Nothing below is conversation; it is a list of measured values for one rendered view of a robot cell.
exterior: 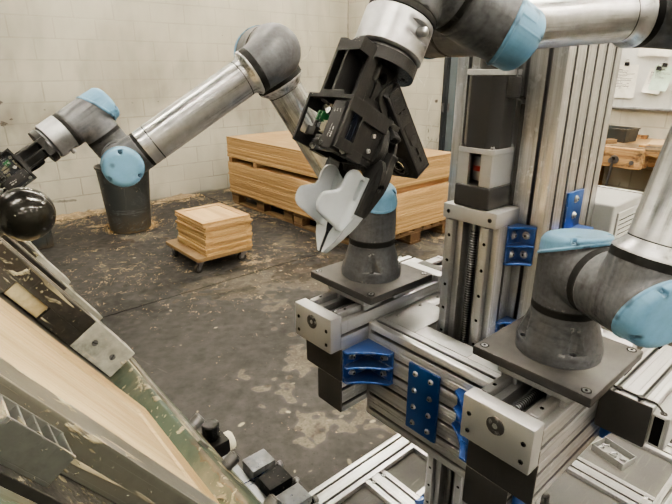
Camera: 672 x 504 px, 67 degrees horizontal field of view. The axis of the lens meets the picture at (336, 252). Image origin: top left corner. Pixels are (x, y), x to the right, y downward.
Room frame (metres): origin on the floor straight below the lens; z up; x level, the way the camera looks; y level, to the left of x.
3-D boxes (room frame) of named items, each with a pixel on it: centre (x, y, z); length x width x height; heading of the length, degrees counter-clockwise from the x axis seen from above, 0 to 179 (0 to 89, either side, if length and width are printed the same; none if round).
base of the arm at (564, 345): (0.83, -0.42, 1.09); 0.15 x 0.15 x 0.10
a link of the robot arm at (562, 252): (0.82, -0.42, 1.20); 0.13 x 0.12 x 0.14; 16
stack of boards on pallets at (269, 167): (5.32, 0.07, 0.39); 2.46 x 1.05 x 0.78; 41
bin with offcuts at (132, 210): (4.88, 2.07, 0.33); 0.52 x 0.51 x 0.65; 41
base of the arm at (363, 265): (1.20, -0.09, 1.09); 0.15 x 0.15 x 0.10
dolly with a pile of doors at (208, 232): (4.04, 1.08, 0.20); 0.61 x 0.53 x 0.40; 41
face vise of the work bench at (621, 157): (4.31, -2.39, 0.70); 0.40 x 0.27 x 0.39; 41
